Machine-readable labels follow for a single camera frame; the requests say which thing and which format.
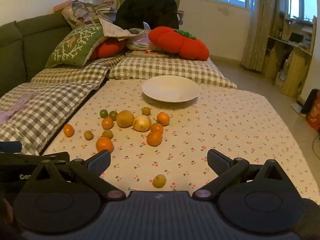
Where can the green-orange tomato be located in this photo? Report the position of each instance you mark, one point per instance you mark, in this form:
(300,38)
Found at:
(113,115)

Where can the orange tomato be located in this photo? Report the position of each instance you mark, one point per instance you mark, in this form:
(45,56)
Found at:
(107,123)

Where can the clear plastic bag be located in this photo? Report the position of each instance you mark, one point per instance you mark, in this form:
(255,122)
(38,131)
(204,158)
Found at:
(140,42)

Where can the printed fabric bag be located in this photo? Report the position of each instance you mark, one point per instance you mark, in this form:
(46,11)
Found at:
(80,13)

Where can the white plate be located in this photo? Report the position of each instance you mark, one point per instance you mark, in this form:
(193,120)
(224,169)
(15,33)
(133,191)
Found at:
(170,88)

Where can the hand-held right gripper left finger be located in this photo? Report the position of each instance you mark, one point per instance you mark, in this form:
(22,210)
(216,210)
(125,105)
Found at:
(98,163)

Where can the pink box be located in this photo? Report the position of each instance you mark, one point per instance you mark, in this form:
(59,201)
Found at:
(62,7)

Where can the purple cloth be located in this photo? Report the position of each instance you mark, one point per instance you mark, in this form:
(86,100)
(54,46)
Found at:
(17,106)

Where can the black jacket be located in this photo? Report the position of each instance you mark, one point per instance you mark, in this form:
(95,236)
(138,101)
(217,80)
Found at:
(147,2)

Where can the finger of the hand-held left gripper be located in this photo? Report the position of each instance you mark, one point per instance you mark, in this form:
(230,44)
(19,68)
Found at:
(25,158)
(10,147)

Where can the beige floral cloth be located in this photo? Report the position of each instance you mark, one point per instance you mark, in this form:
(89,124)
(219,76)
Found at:
(115,28)

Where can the wooden shelf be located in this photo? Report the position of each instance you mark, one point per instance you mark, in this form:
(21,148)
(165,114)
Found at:
(295,62)

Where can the green patterned cushion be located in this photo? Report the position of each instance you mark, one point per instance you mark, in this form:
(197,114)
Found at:
(75,45)

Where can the small red cushion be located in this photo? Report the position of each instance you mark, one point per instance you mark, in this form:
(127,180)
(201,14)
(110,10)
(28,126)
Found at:
(106,48)

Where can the chair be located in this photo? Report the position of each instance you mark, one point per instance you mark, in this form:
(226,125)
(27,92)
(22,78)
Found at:
(180,15)

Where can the black heater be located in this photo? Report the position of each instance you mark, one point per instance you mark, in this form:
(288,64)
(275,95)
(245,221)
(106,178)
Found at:
(311,101)

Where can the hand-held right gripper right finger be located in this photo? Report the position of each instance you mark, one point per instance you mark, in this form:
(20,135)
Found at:
(218,162)

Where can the large orange tangerine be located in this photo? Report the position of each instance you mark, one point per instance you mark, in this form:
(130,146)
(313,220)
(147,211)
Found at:
(104,144)

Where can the grey checked seat pad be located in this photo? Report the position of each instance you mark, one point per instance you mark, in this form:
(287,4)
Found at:
(75,73)
(45,110)
(175,67)

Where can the pile of books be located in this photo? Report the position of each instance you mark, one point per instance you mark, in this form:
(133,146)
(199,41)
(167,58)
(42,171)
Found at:
(106,6)

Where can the pale yellow apple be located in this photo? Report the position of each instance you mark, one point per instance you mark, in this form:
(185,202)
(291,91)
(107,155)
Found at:
(142,123)

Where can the green tomato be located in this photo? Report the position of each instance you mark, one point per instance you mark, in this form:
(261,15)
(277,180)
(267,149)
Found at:
(103,113)

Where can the red bag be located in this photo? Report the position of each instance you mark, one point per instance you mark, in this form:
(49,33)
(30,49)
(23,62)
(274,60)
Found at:
(313,117)

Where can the cherry print cloth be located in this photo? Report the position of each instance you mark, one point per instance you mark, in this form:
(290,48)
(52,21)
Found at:
(225,135)

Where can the green sofa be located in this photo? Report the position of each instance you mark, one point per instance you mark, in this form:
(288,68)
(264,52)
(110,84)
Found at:
(30,45)

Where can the red tomato-shaped cushion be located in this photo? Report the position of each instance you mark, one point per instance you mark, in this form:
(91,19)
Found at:
(175,42)

